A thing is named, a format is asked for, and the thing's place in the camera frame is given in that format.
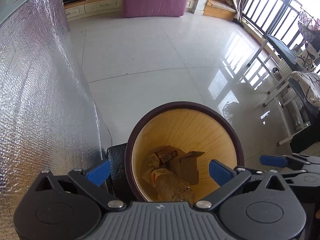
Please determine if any clear plastic bottle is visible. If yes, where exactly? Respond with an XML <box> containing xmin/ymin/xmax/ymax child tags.
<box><xmin>150</xmin><ymin>169</ymin><xmax>197</xmax><ymax>203</ymax></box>

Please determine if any cartoon print tote bag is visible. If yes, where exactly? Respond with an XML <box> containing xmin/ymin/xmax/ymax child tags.
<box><xmin>297</xmin><ymin>42</ymin><xmax>317</xmax><ymax>72</ymax></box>

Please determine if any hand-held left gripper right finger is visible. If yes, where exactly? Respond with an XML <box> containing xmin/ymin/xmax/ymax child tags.
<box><xmin>194</xmin><ymin>159</ymin><xmax>290</xmax><ymax>209</ymax></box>

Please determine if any silver foil sheet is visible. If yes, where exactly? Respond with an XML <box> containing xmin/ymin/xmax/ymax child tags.
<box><xmin>0</xmin><ymin>0</ymin><xmax>112</xmax><ymax>205</ymax></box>

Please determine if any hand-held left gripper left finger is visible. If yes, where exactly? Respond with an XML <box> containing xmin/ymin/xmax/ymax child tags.
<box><xmin>32</xmin><ymin>159</ymin><xmax>127</xmax><ymax>210</ymax></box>

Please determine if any red snack packet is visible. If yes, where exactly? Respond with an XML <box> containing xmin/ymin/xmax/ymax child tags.
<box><xmin>156</xmin><ymin>149</ymin><xmax>178</xmax><ymax>163</ymax></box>

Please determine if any wooden staircase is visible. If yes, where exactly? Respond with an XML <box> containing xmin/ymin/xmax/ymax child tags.
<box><xmin>186</xmin><ymin>0</ymin><xmax>238</xmax><ymax>20</ymax></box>

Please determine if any brown cardboard box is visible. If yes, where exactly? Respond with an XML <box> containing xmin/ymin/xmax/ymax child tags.
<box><xmin>166</xmin><ymin>151</ymin><xmax>205</xmax><ymax>185</ymax></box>

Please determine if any cream low drawer cabinet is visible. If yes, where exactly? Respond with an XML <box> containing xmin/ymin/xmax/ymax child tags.
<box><xmin>64</xmin><ymin>0</ymin><xmax>124</xmax><ymax>22</ymax></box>

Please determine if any white tissue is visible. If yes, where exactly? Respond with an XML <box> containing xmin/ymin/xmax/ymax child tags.
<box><xmin>147</xmin><ymin>152</ymin><xmax>160</xmax><ymax>168</ymax></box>

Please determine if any wire basket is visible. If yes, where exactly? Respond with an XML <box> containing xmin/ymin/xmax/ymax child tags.
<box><xmin>297</xmin><ymin>6</ymin><xmax>320</xmax><ymax>39</ymax></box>

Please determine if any patterned blanket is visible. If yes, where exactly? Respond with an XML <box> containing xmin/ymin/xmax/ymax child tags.
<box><xmin>291</xmin><ymin>71</ymin><xmax>320</xmax><ymax>108</ymax></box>

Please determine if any white frame chair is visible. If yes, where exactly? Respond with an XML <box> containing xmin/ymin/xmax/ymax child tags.
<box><xmin>246</xmin><ymin>34</ymin><xmax>304</xmax><ymax>94</ymax></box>
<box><xmin>255</xmin><ymin>71</ymin><xmax>320</xmax><ymax>145</ymax></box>

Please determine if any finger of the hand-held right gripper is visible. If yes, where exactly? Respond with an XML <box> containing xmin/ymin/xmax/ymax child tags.
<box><xmin>259</xmin><ymin>153</ymin><xmax>320</xmax><ymax>173</ymax></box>

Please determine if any yellow trash bin dark rim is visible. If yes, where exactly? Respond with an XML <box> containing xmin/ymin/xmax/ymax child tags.
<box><xmin>124</xmin><ymin>102</ymin><xmax>244</xmax><ymax>203</ymax></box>

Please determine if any beige curtain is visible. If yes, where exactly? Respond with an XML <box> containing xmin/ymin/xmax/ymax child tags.
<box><xmin>231</xmin><ymin>0</ymin><xmax>257</xmax><ymax>23</ymax></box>

